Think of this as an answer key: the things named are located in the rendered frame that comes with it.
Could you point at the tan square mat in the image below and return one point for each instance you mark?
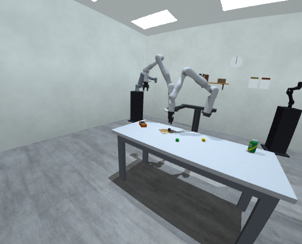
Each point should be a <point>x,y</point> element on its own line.
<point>165,131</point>

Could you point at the orange pocket multimeter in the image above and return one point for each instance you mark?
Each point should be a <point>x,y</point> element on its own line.
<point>142,124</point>

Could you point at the green drink can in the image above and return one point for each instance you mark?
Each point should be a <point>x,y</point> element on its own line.
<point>252,146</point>

